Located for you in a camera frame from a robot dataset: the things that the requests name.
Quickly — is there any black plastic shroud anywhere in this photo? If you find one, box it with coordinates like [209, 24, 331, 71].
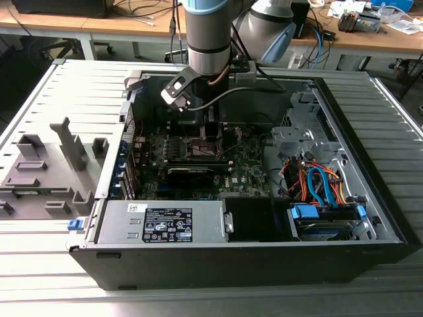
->
[221, 196, 276, 244]

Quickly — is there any small grey metal box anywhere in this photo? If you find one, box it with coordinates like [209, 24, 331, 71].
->
[358, 12, 381, 33]

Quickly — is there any green motherboard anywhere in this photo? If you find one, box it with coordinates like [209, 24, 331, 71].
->
[132, 122, 276, 203]

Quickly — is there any black graphics card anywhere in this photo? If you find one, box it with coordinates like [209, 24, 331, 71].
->
[166, 166, 215, 189]

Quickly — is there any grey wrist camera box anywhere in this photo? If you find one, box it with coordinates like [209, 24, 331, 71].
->
[233, 60, 258, 85]

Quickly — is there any grey parts rack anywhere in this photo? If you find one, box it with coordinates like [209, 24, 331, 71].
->
[0, 117, 110, 221]

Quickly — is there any black open PC case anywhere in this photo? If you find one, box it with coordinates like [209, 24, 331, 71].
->
[67, 65, 414, 291]

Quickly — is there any blue box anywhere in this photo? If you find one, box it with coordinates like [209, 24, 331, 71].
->
[371, 0, 414, 9]

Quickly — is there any black office chair base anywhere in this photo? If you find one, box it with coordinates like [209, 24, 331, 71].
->
[164, 48, 190, 63]
[39, 38, 115, 62]

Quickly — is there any blue flat data wire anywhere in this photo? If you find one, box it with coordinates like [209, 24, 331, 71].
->
[306, 166, 335, 209]

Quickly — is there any orange wire bundle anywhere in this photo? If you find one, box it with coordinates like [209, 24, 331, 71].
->
[284, 160, 350, 208]

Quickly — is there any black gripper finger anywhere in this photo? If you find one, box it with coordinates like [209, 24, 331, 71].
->
[200, 110, 222, 140]

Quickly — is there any black camera cable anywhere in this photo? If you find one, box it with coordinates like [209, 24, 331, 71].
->
[189, 65, 287, 112]

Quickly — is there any metal socket cover frame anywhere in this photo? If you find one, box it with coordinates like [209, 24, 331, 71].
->
[220, 126, 244, 156]

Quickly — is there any wooden desk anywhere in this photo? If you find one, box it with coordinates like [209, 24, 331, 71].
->
[0, 0, 423, 57]

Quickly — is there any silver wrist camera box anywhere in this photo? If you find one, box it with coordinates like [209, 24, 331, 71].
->
[160, 67, 194, 114]

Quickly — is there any black monitor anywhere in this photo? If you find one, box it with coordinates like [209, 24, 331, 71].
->
[11, 0, 115, 19]

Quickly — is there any CPU socket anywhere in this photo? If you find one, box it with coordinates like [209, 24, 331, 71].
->
[186, 136, 223, 159]

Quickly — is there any silver metal drive cage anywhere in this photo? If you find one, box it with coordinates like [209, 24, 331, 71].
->
[270, 89, 352, 173]

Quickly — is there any green RAM stick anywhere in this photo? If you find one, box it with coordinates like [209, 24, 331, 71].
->
[12, 187, 71, 196]

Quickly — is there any black RAM slot row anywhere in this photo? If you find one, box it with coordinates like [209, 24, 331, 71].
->
[166, 157, 233, 174]
[167, 121, 228, 137]

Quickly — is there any hard disk blue carrier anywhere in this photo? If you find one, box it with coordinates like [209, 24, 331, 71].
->
[286, 202, 368, 242]

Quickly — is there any grey power supply unit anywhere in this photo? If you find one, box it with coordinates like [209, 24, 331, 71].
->
[95, 199, 229, 246]

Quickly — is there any black box device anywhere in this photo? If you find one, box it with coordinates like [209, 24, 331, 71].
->
[292, 0, 311, 39]

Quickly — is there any copper heat sink cooler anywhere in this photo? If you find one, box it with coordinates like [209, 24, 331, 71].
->
[337, 9, 361, 33]

